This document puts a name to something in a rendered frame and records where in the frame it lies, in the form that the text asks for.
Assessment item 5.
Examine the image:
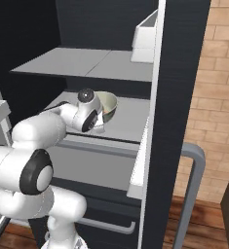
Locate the grey fridge crisper drawer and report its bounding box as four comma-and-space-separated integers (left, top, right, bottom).
45, 133, 142, 193

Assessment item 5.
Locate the grey fridge shelf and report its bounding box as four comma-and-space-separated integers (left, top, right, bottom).
42, 91, 152, 144
9, 47, 155, 83

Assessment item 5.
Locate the black fridge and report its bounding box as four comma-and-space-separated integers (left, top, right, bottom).
0, 0, 162, 249

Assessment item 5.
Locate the black fridge door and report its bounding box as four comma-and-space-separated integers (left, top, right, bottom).
127, 0, 213, 249

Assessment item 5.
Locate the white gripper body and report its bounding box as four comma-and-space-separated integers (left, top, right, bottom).
92, 111, 106, 134

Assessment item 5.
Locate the grey freezer drawer handle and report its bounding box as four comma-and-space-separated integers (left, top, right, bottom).
76, 216, 137, 235

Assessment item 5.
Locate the pale green bowl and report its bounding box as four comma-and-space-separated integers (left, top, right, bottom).
94, 90, 119, 124

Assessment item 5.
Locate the grey fridge door handle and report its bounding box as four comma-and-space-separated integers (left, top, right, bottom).
172, 142, 207, 249

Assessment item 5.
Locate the white door bin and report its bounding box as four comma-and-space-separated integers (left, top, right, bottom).
126, 116, 150, 200
130, 9, 160, 64

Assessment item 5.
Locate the black freezer drawer front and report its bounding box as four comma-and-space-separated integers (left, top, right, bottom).
27, 177, 143, 249

